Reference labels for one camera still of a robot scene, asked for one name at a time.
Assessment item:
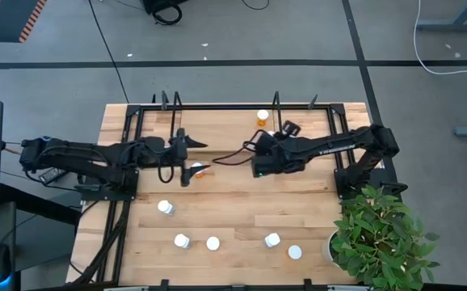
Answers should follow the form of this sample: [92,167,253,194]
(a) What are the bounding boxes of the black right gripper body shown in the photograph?
[252,132,297,179]

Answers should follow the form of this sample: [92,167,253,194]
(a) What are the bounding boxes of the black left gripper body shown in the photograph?
[163,128,190,188]

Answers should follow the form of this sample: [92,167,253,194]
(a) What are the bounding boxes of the black power adapter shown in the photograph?
[37,167,65,186]

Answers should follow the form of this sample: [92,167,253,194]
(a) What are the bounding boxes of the green plant in white pot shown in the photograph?
[322,183,441,291]

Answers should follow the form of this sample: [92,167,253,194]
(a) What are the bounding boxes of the black equipment box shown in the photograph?
[141,0,190,14]

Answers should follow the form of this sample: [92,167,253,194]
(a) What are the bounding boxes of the black mat orange striped edges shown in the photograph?
[0,0,48,56]

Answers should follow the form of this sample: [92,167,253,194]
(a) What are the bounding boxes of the wooden shelf black wire legs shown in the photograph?
[170,91,288,149]

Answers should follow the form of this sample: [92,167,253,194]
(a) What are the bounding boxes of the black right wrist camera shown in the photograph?
[280,120,302,137]

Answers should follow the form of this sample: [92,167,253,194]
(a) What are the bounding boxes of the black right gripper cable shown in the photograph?
[212,129,267,166]

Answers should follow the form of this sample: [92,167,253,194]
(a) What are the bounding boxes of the black cable bundle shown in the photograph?
[69,200,132,286]

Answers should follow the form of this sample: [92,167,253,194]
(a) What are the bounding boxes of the black coiled cable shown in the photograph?
[151,2,184,27]

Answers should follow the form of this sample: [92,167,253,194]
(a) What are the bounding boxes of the black floor cable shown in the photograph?
[86,0,130,104]

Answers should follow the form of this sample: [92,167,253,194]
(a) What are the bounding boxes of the white power cable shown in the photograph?
[413,0,467,76]

